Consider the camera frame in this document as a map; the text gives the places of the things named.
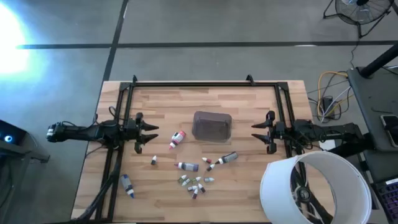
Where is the black aluminium rig frame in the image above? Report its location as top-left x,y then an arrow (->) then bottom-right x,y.
70,73 -> 335,224

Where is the black floor fan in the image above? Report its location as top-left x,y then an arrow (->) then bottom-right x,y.
322,0 -> 396,39

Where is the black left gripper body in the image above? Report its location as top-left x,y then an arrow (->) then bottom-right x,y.
125,112 -> 144,154

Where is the translucent grey plastic bin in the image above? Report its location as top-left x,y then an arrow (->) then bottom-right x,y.
192,111 -> 233,143

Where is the large black food coloring bottle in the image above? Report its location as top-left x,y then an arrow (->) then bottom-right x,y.
215,151 -> 239,166

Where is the large purple food coloring bottle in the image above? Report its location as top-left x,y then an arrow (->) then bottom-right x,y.
174,161 -> 200,172

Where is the black pole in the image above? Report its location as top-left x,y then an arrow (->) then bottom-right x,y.
359,42 -> 398,79

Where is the black power adapter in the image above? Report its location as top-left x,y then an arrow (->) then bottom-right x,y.
322,96 -> 336,119

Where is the black device with blue light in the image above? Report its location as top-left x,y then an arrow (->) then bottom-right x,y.
0,119 -> 28,147

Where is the white paper tag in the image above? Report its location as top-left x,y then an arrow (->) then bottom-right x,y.
318,139 -> 336,152

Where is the large red food coloring bottle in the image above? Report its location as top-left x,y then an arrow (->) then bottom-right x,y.
169,130 -> 187,150

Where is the yellow cable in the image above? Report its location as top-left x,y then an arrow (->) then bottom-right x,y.
316,70 -> 355,118

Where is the black smartphone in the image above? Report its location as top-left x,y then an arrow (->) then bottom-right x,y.
380,114 -> 398,149

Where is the grey desk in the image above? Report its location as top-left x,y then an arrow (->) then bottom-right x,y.
346,66 -> 398,153

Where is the black stand base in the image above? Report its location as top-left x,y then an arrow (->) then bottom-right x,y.
290,160 -> 335,224

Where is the large blue food coloring bottle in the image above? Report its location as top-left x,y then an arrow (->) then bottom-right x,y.
120,174 -> 136,199

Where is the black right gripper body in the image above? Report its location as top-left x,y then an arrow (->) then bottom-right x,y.
266,110 -> 295,155

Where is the large white cylinder shade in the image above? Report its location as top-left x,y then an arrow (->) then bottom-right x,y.
259,150 -> 373,224

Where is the backlit black keyboard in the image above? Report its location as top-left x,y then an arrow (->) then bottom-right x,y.
371,177 -> 398,224

